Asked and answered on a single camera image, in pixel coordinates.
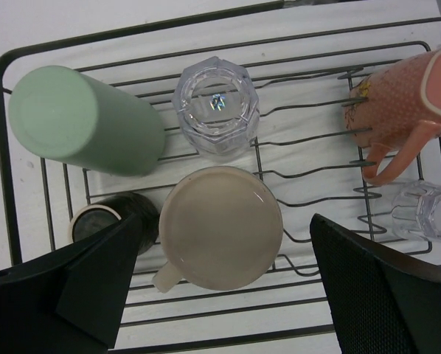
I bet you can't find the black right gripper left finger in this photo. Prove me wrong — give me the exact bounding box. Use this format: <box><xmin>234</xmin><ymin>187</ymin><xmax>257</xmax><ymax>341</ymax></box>
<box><xmin>0</xmin><ymin>215</ymin><xmax>141</xmax><ymax>353</ymax></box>

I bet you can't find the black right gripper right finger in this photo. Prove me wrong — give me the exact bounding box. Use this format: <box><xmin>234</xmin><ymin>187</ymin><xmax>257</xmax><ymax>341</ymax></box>
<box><xmin>310</xmin><ymin>214</ymin><xmax>441</xmax><ymax>353</ymax></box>

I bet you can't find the small dark brown cup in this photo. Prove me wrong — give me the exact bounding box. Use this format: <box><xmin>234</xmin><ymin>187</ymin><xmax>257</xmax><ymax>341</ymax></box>
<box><xmin>69</xmin><ymin>194</ymin><xmax>160</xmax><ymax>256</ymax></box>

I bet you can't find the clear faceted glass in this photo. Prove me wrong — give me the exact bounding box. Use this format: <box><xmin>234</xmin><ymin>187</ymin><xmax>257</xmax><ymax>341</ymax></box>
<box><xmin>390</xmin><ymin>180</ymin><xmax>441</xmax><ymax>243</ymax></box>
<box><xmin>172</xmin><ymin>56</ymin><xmax>260</xmax><ymax>161</ymax></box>

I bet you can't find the beige ceramic mug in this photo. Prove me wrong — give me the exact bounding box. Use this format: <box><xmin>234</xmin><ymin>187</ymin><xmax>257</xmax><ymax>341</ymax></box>
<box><xmin>153</xmin><ymin>166</ymin><xmax>283</xmax><ymax>293</ymax></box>

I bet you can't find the light green tall cup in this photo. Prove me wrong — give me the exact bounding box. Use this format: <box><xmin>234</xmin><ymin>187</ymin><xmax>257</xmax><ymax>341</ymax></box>
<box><xmin>8</xmin><ymin>66</ymin><xmax>166</xmax><ymax>176</ymax></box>

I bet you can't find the pink dotted mug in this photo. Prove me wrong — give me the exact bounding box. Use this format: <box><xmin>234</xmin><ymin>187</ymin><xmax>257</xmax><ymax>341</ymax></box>
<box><xmin>344</xmin><ymin>49</ymin><xmax>441</xmax><ymax>186</ymax></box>

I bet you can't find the black wire dish rack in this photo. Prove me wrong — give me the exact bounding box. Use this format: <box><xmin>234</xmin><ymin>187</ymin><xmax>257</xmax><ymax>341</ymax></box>
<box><xmin>0</xmin><ymin>1</ymin><xmax>441</xmax><ymax>353</ymax></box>

